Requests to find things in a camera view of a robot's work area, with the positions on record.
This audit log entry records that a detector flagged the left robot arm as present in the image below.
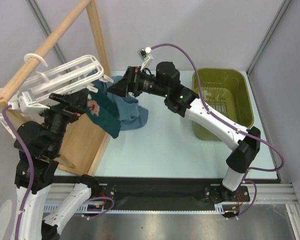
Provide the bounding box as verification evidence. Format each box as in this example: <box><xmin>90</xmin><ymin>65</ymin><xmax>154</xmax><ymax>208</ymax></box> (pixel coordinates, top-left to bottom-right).
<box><xmin>13</xmin><ymin>88</ymin><xmax>101</xmax><ymax>240</ymax></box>

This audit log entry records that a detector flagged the aluminium rail frame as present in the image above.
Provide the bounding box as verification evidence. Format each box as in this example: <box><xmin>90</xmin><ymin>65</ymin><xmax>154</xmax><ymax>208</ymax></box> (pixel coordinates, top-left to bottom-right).
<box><xmin>24</xmin><ymin>182</ymin><xmax>300</xmax><ymax>240</ymax></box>

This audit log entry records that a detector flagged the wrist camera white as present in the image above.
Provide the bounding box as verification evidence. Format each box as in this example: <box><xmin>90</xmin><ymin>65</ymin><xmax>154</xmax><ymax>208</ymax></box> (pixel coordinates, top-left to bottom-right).
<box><xmin>8</xmin><ymin>90</ymin><xmax>50</xmax><ymax>114</ymax></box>
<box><xmin>138</xmin><ymin>46</ymin><xmax>153</xmax><ymax>71</ymax></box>

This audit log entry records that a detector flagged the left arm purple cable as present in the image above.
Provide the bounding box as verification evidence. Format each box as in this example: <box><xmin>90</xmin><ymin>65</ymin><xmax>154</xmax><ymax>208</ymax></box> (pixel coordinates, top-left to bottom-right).
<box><xmin>1</xmin><ymin>104</ymin><xmax>115</xmax><ymax>240</ymax></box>

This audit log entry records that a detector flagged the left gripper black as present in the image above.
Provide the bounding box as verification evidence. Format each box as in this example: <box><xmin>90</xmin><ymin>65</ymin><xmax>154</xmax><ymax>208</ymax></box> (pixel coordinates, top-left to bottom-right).
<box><xmin>37</xmin><ymin>87</ymin><xmax>90</xmax><ymax>154</ymax></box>

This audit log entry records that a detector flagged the olive green plastic basket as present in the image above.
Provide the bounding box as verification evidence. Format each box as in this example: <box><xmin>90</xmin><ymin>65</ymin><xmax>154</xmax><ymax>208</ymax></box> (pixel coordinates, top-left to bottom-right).
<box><xmin>198</xmin><ymin>68</ymin><xmax>254</xmax><ymax>128</ymax></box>

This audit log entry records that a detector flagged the dark green sock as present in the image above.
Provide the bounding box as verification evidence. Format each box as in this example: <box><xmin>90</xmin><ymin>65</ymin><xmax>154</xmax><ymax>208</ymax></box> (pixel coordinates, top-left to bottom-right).
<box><xmin>91</xmin><ymin>80</ymin><xmax>120</xmax><ymax>119</ymax></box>

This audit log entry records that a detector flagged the green sock with reindeer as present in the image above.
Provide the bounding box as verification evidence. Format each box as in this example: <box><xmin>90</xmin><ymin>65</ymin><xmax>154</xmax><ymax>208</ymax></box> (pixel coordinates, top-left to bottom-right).
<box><xmin>86</xmin><ymin>99</ymin><xmax>121</xmax><ymax>139</ymax></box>

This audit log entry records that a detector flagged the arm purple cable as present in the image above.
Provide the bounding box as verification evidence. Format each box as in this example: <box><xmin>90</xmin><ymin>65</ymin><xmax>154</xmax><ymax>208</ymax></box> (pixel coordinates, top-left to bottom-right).
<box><xmin>149</xmin><ymin>43</ymin><xmax>285</xmax><ymax>221</ymax></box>
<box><xmin>1</xmin><ymin>104</ymin><xmax>115</xmax><ymax>240</ymax></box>

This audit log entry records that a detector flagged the blue sock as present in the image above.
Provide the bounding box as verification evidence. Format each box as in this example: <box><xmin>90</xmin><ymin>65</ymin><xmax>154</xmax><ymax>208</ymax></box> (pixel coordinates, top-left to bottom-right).
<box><xmin>105</xmin><ymin>75</ymin><xmax>149</xmax><ymax>131</ymax></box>

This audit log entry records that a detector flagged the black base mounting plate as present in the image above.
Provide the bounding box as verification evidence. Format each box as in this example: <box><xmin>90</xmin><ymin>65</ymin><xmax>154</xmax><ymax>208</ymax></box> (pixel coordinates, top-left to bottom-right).
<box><xmin>39</xmin><ymin>176</ymin><xmax>251</xmax><ymax>212</ymax></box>

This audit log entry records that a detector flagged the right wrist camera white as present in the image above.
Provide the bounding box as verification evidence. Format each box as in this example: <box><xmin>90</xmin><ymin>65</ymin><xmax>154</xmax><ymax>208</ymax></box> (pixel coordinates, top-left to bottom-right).
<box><xmin>138</xmin><ymin>46</ymin><xmax>153</xmax><ymax>71</ymax></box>

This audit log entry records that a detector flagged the white plastic clip hanger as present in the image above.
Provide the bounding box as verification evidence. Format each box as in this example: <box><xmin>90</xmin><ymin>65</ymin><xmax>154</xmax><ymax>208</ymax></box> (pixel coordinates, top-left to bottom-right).
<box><xmin>0</xmin><ymin>53</ymin><xmax>115</xmax><ymax>136</ymax></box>

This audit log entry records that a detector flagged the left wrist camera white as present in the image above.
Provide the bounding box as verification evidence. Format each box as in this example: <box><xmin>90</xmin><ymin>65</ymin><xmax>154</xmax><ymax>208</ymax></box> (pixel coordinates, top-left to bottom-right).
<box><xmin>8</xmin><ymin>90</ymin><xmax>50</xmax><ymax>114</ymax></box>

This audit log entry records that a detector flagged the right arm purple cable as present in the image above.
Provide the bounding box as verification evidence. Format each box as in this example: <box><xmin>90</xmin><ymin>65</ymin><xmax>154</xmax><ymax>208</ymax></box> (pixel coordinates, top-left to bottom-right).
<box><xmin>149</xmin><ymin>43</ymin><xmax>285</xmax><ymax>221</ymax></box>

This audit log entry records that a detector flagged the wooden drying rack frame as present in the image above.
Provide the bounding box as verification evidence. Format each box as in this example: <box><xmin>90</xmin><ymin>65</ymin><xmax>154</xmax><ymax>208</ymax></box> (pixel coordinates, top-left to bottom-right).
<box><xmin>0</xmin><ymin>0</ymin><xmax>111</xmax><ymax>175</ymax></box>

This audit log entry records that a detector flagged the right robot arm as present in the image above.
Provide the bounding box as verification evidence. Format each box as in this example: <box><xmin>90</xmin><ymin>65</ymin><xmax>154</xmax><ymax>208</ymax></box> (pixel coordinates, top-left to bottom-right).
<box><xmin>107</xmin><ymin>61</ymin><xmax>261</xmax><ymax>201</ymax></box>

